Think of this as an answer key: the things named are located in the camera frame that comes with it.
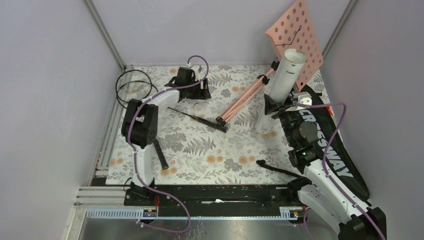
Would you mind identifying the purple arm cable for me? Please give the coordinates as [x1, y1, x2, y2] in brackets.
[296, 101, 388, 240]
[125, 54, 210, 234]

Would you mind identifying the floral tablecloth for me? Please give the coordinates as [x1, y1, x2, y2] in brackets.
[105, 63, 332, 186]

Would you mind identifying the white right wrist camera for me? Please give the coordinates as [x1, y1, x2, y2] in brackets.
[285, 92, 312, 112]

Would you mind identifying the black badminton racket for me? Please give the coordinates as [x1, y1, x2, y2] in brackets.
[115, 69, 169, 170]
[115, 80, 229, 133]

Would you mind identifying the pink music stand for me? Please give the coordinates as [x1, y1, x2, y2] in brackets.
[215, 0, 325, 127]

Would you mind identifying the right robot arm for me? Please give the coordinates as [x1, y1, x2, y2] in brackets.
[264, 92, 387, 240]

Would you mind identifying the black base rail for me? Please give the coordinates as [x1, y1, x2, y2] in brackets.
[124, 184, 306, 220]

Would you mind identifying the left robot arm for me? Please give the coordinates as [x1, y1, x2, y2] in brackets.
[121, 63, 209, 206]

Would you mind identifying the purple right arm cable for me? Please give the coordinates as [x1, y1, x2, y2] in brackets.
[296, 101, 388, 240]

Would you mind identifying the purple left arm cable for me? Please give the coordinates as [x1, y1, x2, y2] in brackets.
[125, 54, 210, 234]

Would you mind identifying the white shuttlecock tube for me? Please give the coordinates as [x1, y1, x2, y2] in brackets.
[255, 48, 307, 134]

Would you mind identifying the black racket bag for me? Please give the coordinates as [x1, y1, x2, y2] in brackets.
[284, 84, 371, 202]

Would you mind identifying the white shuttlecock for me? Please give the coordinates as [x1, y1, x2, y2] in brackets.
[193, 103, 204, 115]

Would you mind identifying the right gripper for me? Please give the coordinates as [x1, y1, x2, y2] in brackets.
[263, 91, 300, 147]

